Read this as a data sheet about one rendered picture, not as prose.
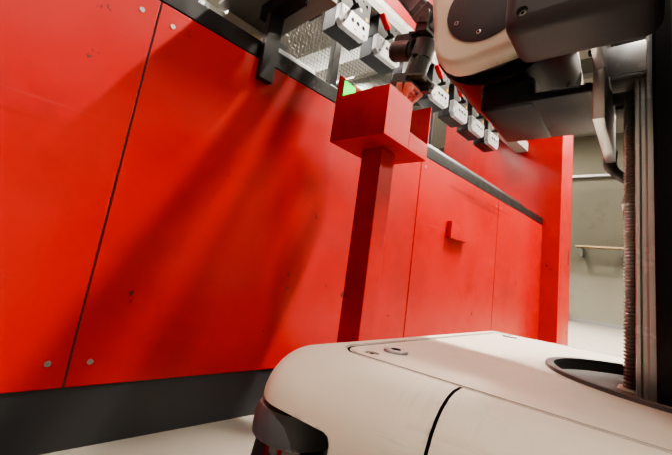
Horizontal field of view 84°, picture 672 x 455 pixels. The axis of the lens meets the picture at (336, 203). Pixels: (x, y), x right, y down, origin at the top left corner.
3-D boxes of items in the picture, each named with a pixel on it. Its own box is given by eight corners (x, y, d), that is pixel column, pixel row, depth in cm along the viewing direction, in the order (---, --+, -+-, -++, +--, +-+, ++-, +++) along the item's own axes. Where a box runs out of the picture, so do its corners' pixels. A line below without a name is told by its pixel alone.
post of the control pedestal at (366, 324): (352, 384, 80) (382, 146, 90) (331, 376, 84) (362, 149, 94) (368, 381, 85) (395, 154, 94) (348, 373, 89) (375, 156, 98)
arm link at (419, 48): (432, 31, 95) (442, 43, 99) (410, 33, 100) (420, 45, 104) (423, 57, 95) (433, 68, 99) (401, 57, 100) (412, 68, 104)
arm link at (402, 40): (431, 6, 94) (447, 23, 100) (395, 11, 102) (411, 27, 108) (417, 52, 95) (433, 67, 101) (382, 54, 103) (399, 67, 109)
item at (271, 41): (282, 64, 82) (297, -21, 86) (246, 81, 92) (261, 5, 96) (296, 73, 84) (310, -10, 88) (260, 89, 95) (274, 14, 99)
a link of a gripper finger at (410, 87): (393, 117, 105) (404, 86, 105) (414, 120, 100) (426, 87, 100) (379, 107, 100) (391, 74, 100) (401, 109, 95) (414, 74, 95)
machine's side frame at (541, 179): (556, 366, 216) (567, 15, 258) (427, 334, 277) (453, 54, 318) (567, 363, 233) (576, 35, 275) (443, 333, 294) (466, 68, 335)
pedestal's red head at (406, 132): (383, 133, 82) (393, 58, 85) (329, 142, 92) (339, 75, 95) (426, 161, 96) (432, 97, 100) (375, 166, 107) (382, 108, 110)
